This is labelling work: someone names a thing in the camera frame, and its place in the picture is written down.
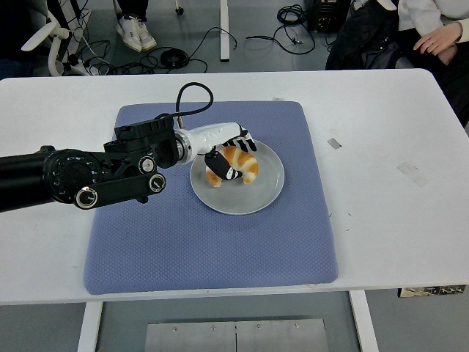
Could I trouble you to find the seated person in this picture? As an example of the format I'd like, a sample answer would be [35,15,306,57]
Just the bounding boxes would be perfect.
[373,0,469,128]

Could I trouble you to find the white floor post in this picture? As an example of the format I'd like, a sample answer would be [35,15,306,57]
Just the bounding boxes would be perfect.
[218,0,231,62]

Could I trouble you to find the black jacket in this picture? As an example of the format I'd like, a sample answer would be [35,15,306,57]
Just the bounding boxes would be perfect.
[325,1,402,70]

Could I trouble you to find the orange white croissant bread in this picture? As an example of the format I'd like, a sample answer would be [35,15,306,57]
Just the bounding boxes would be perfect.
[204,145,260,188]

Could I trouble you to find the person's white shoe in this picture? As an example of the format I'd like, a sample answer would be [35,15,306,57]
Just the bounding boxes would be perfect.
[136,21,158,51]
[114,16,143,53]

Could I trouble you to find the black cable bundle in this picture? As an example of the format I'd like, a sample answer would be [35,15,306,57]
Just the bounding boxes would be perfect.
[245,3,317,56]

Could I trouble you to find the long clear tape piece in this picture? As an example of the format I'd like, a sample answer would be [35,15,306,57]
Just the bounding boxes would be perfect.
[396,161,430,188]

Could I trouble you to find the white office chair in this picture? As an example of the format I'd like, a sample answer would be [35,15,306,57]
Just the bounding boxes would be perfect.
[21,10,92,77]

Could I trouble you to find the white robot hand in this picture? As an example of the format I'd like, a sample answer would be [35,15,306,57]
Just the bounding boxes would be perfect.
[185,122,258,182]

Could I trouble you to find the pale grey round plate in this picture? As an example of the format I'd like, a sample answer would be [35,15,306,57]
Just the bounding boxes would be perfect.
[190,138,286,216]

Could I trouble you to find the white table leg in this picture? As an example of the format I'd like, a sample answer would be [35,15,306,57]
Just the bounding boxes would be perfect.
[348,290,380,352]
[76,302,103,352]

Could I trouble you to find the blue quilted mat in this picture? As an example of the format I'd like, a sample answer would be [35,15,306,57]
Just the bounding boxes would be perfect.
[83,101,339,296]

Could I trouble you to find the person's legs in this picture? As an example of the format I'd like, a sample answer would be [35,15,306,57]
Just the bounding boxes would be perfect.
[112,0,150,21]

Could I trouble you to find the thin black floor cable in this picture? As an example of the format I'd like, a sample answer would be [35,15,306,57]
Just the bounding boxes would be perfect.
[186,26,239,74]

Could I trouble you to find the person's hand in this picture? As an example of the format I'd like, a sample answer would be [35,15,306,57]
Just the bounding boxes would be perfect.
[413,20,463,56]

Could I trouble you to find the black coiled cable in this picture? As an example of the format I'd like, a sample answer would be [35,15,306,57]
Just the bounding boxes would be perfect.
[160,47,191,70]

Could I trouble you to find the black equipment box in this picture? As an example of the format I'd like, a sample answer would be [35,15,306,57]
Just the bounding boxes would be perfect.
[306,0,353,32]

